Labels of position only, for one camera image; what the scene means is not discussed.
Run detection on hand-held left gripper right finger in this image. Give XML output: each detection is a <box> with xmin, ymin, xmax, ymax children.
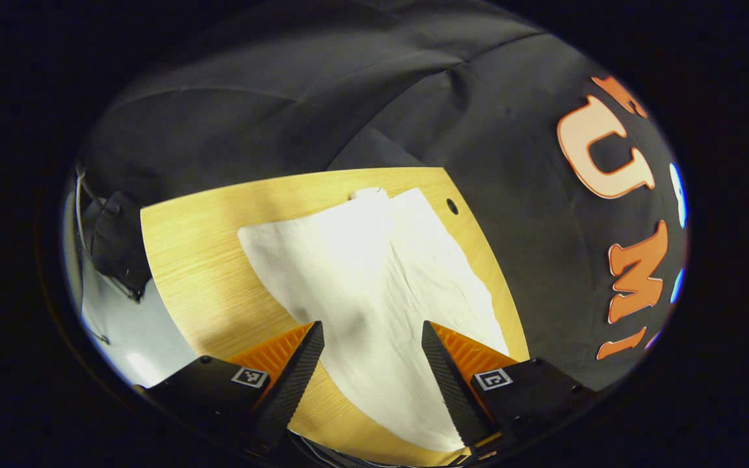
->
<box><xmin>420</xmin><ymin>320</ymin><xmax>609</xmax><ymax>463</ymax></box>

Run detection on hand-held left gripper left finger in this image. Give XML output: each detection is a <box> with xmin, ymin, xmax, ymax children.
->
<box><xmin>133</xmin><ymin>320</ymin><xmax>326</xmax><ymax>456</ymax></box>

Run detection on black backdrop cloth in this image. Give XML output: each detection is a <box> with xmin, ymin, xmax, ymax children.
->
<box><xmin>79</xmin><ymin>0</ymin><xmax>689</xmax><ymax>394</ymax></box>

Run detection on dark bundle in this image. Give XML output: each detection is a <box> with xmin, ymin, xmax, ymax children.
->
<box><xmin>88</xmin><ymin>190</ymin><xmax>154</xmax><ymax>303</ymax></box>

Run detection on white jeans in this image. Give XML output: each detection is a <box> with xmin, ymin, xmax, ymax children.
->
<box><xmin>237</xmin><ymin>187</ymin><xmax>512</xmax><ymax>452</ymax></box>

